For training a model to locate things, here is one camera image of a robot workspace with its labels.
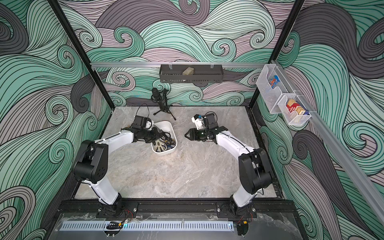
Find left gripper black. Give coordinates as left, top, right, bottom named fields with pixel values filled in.
left=140, top=127, right=163, bottom=143

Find white plastic storage box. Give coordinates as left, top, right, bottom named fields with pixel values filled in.
left=151, top=121, right=178, bottom=156

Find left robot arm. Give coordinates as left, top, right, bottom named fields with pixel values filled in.
left=73, top=127, right=176, bottom=206

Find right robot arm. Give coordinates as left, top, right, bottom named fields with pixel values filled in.
left=185, top=127, right=273, bottom=208

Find black microphone on tripod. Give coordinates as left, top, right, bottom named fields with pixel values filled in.
left=151, top=88, right=177, bottom=121

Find beige block in tray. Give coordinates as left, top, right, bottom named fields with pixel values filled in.
left=182, top=67, right=195, bottom=76

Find blue red packet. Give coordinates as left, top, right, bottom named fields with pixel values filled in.
left=268, top=75, right=280, bottom=89

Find red yellow boxes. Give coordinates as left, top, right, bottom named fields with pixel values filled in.
left=286, top=99, right=310, bottom=116

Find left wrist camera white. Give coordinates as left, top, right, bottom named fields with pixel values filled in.
left=131, top=115, right=153, bottom=130

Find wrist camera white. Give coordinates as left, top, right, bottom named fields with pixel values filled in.
left=131, top=115, right=153, bottom=130
left=192, top=112, right=219, bottom=130

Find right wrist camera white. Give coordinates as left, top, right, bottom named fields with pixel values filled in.
left=192, top=112, right=219, bottom=130

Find cream handled scissors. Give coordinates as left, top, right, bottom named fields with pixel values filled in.
left=154, top=141, right=168, bottom=153

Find blue handled scissors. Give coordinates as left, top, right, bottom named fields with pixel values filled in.
left=165, top=139, right=176, bottom=150

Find black wall shelf tray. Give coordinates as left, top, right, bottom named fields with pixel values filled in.
left=159, top=64, right=224, bottom=85

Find clear wall bin upper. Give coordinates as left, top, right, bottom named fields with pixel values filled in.
left=256, top=64, right=295, bottom=114

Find clear wall bin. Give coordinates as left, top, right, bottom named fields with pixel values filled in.
left=256, top=64, right=295, bottom=114
left=278, top=94, right=311, bottom=127

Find aluminium wall rail back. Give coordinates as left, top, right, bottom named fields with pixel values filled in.
left=90, top=61, right=267, bottom=69

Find aluminium wall rail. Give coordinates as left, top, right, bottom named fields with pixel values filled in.
left=269, top=59, right=384, bottom=223
left=90, top=61, right=267, bottom=69

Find clear wall bin lower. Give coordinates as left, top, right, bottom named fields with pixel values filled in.
left=278, top=94, right=311, bottom=127

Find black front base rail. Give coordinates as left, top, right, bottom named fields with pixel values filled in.
left=58, top=198, right=298, bottom=220

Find white perforated cable duct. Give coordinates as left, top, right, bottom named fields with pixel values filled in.
left=59, top=221, right=235, bottom=232

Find aluminium wall rail right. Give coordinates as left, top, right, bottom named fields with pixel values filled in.
left=269, top=59, right=384, bottom=223

